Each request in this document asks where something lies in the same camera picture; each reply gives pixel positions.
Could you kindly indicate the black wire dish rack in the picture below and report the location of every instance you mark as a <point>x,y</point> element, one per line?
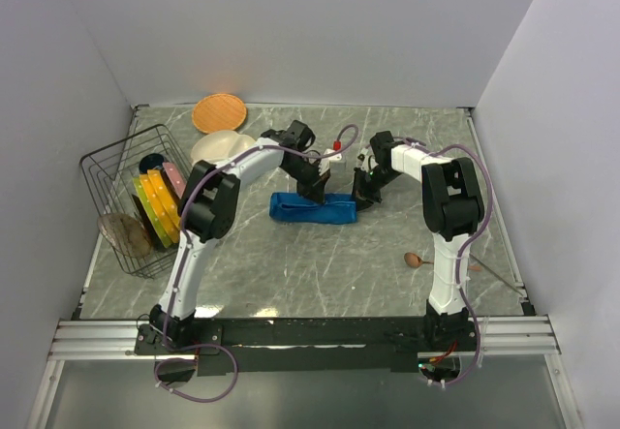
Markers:
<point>109,173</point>

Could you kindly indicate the aluminium rail frame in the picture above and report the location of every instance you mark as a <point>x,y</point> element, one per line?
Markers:
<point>115,340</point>

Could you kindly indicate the orange woven round mat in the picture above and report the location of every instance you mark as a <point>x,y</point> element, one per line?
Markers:
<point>219,112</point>

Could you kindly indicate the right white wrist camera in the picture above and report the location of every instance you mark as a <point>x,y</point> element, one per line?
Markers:
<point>363,154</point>

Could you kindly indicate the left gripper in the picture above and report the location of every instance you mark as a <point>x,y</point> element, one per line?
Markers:
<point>314,189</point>

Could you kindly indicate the blue cloth napkin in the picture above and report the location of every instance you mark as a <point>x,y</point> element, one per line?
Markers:
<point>338,209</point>

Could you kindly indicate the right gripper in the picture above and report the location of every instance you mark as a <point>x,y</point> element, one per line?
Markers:
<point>360,190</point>

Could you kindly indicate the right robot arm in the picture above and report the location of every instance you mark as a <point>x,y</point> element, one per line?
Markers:
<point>452,208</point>

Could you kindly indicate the pink plate in rack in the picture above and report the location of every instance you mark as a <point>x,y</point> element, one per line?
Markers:
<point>174,178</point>

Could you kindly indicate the dark blue bowl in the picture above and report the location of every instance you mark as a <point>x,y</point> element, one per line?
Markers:
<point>152,161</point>

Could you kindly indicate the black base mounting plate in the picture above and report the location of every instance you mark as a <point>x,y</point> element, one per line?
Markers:
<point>307,344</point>

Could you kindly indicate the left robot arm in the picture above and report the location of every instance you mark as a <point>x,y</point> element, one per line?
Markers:
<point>207,213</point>

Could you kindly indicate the yellow plate in rack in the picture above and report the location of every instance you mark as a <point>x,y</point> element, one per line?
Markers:
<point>162,202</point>

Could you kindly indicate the wooden spoon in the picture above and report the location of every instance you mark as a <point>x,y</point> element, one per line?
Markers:
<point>415,261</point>

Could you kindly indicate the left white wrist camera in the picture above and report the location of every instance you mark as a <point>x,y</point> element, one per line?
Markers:
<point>335,157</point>

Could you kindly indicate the cream divided plate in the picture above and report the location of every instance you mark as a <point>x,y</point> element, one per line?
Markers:
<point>220,146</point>

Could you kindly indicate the green plate in rack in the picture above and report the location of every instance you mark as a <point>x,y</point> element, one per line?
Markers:
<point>150,211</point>

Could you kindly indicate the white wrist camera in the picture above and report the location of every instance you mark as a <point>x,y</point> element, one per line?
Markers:
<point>335,157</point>
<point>363,154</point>

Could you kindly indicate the metal fork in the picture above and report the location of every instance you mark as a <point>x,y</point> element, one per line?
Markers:
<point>481,265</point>

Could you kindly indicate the brown wooden plate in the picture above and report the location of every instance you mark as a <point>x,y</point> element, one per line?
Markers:
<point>125,234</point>

